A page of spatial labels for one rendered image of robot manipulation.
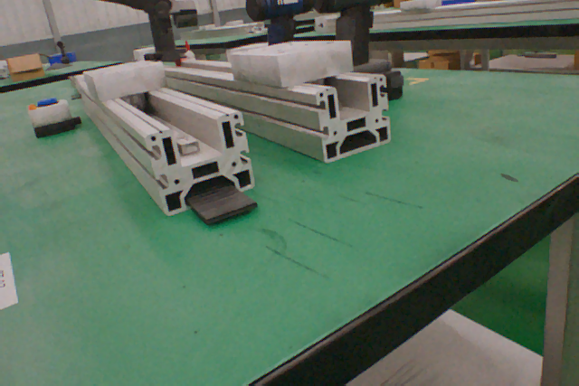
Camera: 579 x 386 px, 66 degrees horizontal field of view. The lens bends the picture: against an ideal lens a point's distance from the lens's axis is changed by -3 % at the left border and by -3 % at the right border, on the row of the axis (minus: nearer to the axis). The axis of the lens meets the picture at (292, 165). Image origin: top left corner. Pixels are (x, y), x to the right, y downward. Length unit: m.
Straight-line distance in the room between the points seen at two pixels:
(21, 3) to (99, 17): 1.71
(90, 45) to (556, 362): 12.13
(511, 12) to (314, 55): 1.58
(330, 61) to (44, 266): 0.40
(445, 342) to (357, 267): 0.80
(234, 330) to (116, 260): 0.16
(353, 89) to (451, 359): 0.68
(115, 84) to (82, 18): 11.76
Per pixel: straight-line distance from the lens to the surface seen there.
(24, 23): 12.33
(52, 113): 1.08
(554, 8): 2.03
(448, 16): 2.27
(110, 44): 12.60
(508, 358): 1.10
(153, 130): 0.46
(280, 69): 0.57
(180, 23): 1.30
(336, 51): 0.61
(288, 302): 0.31
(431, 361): 1.07
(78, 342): 0.33
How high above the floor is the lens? 0.96
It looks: 19 degrees down
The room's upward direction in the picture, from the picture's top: 9 degrees counter-clockwise
